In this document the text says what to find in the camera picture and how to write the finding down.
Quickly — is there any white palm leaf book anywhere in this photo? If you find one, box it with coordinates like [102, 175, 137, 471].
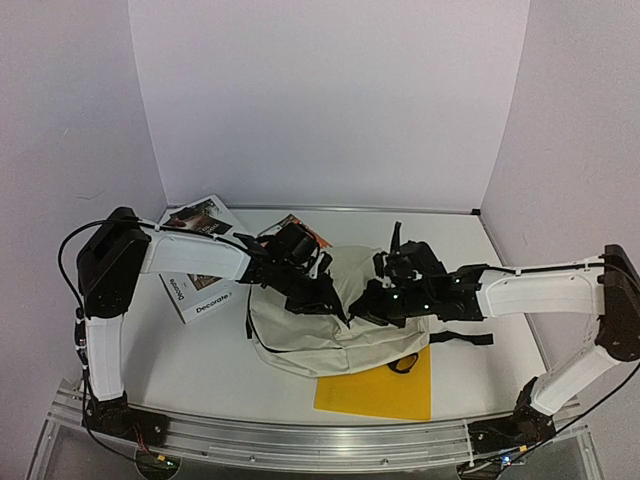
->
[164, 195, 246, 235]

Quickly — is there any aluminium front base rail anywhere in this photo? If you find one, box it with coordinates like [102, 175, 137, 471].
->
[26, 381, 602, 479]

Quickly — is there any orange comic book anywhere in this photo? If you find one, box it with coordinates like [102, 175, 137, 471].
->
[258, 213, 331, 249]

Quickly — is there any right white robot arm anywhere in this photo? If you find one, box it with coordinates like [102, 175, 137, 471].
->
[349, 242, 639, 419]

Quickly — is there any beige canvas backpack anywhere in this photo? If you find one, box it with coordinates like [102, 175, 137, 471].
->
[244, 243, 495, 376]

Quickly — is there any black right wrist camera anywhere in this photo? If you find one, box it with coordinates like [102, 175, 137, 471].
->
[373, 221, 447, 288]

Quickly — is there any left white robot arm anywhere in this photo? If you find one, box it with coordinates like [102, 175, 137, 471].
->
[67, 207, 345, 435]

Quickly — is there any black Three Days book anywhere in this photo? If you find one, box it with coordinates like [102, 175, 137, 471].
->
[164, 208, 233, 235]

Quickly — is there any yellow plastic folder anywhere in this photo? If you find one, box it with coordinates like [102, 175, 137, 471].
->
[314, 347, 432, 421]

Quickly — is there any white Decorate furniture book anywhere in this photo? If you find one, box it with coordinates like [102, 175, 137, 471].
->
[159, 273, 242, 324]

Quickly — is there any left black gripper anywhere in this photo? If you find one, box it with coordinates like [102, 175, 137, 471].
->
[273, 262, 338, 316]

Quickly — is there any aluminium table edge rail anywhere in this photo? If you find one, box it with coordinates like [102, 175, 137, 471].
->
[227, 203, 482, 217]

